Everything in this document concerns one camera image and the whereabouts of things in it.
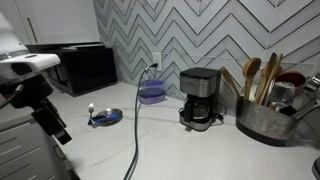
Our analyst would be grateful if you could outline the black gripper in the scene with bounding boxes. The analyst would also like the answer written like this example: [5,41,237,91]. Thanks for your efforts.
[6,73,73,145]

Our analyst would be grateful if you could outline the blue sachet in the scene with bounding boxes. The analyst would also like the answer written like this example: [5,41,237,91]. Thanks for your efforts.
[88,113,121,126]

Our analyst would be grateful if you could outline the black steel coffee maker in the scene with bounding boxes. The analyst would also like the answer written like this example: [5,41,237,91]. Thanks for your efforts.
[178,67,223,132]

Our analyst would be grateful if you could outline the grey ridged metal box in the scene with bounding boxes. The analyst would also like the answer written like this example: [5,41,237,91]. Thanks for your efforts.
[0,114,79,180]

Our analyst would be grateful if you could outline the black microwave oven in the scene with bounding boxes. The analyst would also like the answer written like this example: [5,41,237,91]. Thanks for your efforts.
[26,42,118,98]

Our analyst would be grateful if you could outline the large purple-lid plastic container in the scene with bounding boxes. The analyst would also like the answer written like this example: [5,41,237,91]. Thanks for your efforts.
[137,87,167,105]

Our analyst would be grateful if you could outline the small purple-lid plastic container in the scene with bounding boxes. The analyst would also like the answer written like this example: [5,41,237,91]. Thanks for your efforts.
[139,79,166,90]

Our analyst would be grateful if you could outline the wide wooden spatula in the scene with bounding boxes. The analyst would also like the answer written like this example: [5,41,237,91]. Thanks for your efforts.
[219,65,242,99]

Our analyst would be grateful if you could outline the white cup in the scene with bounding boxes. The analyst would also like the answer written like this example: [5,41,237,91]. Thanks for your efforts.
[239,82,259,101]

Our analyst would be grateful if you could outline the wooden spoon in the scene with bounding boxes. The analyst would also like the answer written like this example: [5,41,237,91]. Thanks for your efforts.
[242,57,262,102]

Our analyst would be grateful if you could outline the metal utensil holder pot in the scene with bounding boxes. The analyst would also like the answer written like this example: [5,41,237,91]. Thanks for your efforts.
[235,95,301,148]

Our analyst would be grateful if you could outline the long wooden spatula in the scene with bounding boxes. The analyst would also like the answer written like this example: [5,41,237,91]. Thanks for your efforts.
[258,53,284,106]
[254,52,278,104]

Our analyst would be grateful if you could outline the shiny metal ladle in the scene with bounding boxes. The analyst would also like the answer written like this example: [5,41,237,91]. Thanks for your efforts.
[266,81,297,112]

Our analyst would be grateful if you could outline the red bowl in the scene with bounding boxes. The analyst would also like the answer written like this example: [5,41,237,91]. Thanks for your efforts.
[275,70,307,96]

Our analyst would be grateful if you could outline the long black power cable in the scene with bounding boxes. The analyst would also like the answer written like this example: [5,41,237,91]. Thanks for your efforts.
[122,62,159,180]

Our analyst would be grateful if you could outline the metal cabinet handle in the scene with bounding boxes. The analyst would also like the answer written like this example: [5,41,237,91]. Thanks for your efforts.
[26,16,38,44]

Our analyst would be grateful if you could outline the white wall cabinet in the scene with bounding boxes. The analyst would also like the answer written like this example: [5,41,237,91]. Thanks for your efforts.
[0,0,101,46]

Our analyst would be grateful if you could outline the white wall outlet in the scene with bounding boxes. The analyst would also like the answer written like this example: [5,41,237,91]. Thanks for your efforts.
[152,52,163,72]

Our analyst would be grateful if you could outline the metal utensil handle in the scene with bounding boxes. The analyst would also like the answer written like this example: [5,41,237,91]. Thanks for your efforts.
[292,99,320,120]

